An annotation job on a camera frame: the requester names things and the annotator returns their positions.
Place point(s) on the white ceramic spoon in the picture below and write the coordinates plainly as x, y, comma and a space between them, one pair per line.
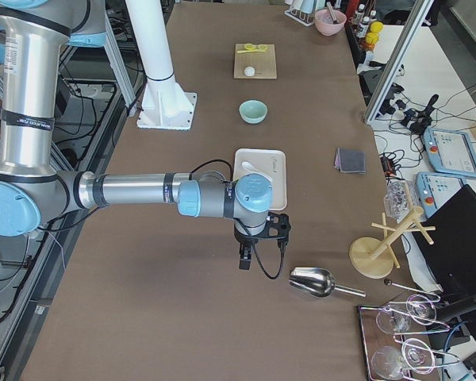
249, 167

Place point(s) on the light green ceramic bowl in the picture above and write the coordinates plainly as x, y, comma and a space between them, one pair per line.
253, 111

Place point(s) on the yellow plastic spoon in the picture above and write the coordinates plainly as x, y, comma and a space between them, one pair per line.
250, 47

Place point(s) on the pink mixing bowl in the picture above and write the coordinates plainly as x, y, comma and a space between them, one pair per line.
324, 22

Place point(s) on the metal scoop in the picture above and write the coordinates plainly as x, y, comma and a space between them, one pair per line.
319, 282

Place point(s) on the white rectangular tray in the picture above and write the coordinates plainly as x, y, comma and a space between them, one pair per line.
272, 162

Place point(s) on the wooden mug tree stand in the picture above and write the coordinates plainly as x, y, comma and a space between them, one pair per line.
374, 258

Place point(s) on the grey folded cloth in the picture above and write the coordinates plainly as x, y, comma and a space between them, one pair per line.
350, 161

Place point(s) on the clear plastic bag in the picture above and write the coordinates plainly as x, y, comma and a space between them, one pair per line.
400, 198

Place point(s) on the wooden cutting board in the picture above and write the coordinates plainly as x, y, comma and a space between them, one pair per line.
264, 63

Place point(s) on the lower blue teach pendant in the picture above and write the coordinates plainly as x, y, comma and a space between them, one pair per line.
435, 189

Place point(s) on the blue teach pendant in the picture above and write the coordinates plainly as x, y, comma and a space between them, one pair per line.
450, 152
435, 189

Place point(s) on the black monitor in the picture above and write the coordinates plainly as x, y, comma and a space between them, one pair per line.
451, 259

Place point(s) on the upper blue teach pendant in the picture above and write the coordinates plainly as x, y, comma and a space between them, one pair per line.
450, 152

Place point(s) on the yellow lemon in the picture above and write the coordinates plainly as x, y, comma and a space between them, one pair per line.
375, 27

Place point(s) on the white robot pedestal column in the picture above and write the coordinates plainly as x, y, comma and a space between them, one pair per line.
165, 105

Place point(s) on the wire glass rack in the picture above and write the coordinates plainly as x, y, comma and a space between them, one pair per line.
395, 339

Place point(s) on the aluminium frame post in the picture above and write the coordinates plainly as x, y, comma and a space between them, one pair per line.
408, 33

